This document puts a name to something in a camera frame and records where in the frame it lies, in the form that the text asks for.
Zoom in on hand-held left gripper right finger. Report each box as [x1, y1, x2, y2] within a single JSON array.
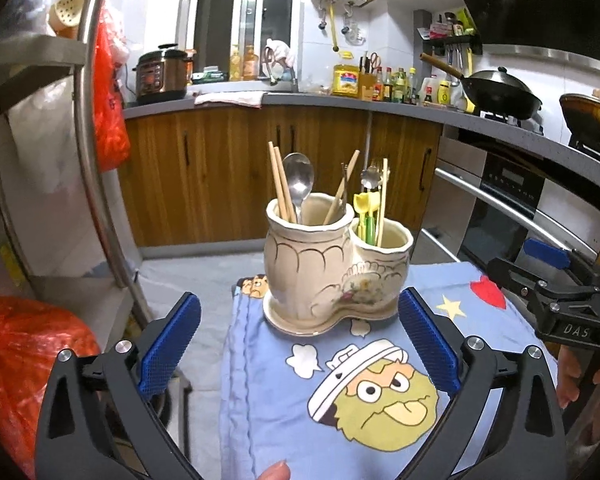
[[397, 287, 567, 480]]

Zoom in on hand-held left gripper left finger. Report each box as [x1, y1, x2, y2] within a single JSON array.
[[34, 291, 203, 480]]

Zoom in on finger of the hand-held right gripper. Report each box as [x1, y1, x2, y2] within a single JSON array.
[[487, 257, 557, 307], [524, 237, 599, 282]]

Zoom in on cream floral ceramic utensil holder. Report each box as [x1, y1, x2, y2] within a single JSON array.
[[264, 195, 413, 323]]

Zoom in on silver flower-shaped spoon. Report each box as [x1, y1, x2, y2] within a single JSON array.
[[361, 165, 384, 196]]

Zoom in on silver fork with patterned handle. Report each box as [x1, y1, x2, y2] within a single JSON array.
[[337, 161, 352, 211]]

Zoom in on person's right hand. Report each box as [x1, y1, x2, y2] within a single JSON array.
[[556, 345, 600, 408]]

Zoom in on person's left hand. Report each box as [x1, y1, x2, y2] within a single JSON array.
[[257, 461, 292, 480]]

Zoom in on stainless steel oven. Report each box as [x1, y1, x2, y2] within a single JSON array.
[[425, 132, 600, 281]]

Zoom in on blue cartoon printed cloth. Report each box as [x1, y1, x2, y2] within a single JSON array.
[[219, 260, 561, 480]]

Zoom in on cream ceramic saucer tray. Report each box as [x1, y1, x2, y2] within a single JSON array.
[[262, 290, 401, 336]]

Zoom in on dark brown wok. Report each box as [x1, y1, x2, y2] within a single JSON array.
[[560, 89, 600, 161]]

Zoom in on large red plastic bag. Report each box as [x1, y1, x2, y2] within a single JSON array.
[[0, 294, 101, 478]]

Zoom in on wooden kitchen cabinet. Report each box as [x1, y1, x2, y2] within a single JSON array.
[[117, 107, 443, 248]]

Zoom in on grey kitchen countertop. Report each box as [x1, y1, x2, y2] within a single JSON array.
[[122, 92, 600, 193]]

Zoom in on row of sauce bottles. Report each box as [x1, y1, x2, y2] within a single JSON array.
[[373, 66, 453, 107]]

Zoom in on steel storage rack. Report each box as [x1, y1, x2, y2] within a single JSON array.
[[0, 0, 153, 321]]

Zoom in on white plastic bag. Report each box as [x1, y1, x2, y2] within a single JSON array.
[[7, 75, 96, 221]]

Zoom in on hanging red plastic bag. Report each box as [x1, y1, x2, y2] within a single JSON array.
[[94, 7, 132, 172]]

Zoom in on knife block with scissors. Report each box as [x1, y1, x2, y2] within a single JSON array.
[[358, 52, 384, 101]]

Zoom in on white towel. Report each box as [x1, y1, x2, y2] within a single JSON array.
[[194, 91, 266, 109]]

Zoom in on black range hood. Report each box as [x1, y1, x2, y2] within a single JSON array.
[[437, 0, 600, 58]]

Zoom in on yellow oil jug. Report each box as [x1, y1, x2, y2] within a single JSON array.
[[332, 64, 361, 97]]

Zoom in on green flat box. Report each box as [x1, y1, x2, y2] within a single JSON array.
[[191, 67, 228, 85]]

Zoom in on orange cooking oil bottle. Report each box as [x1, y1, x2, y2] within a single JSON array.
[[243, 45, 259, 81]]

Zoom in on kitchen faucet with cloth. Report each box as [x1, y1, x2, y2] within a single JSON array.
[[260, 39, 298, 92]]

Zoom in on yellow plastic colander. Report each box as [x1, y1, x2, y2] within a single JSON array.
[[50, 0, 91, 36]]

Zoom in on dark kitchen window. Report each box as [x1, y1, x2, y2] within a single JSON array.
[[192, 0, 301, 81]]

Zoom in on black wok with wooden handle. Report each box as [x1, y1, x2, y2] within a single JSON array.
[[420, 52, 543, 121]]

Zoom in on black wall spice rack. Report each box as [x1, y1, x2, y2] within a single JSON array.
[[415, 7, 483, 56]]

